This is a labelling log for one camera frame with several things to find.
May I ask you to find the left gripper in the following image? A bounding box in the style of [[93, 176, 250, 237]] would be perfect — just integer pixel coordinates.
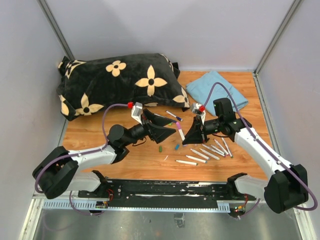
[[123, 109, 177, 147]]

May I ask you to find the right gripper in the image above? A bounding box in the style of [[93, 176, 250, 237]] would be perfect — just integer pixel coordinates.
[[182, 115, 223, 144]]

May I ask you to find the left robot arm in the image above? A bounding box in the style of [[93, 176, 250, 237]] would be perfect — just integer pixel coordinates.
[[32, 109, 176, 199]]

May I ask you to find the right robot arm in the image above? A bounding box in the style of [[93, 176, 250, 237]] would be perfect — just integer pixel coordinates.
[[182, 98, 309, 214]]

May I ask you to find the dark blue cap marker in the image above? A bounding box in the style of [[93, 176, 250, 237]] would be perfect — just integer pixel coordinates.
[[165, 110, 183, 122]]

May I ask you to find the light blue folded cloth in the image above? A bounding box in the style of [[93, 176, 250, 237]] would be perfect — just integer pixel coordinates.
[[185, 70, 250, 117]]

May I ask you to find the black floral pillow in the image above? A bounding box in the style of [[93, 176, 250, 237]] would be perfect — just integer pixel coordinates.
[[56, 53, 190, 121]]

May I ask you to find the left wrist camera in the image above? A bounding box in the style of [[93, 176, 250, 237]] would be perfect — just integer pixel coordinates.
[[131, 102, 143, 124]]

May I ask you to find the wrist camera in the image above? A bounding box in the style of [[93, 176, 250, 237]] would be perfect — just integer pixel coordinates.
[[131, 102, 143, 124], [190, 102, 206, 124]]

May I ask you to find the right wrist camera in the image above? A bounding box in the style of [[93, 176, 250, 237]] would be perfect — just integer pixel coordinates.
[[190, 102, 206, 124]]

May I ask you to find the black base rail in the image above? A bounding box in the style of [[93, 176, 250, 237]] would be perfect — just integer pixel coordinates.
[[77, 179, 245, 209]]

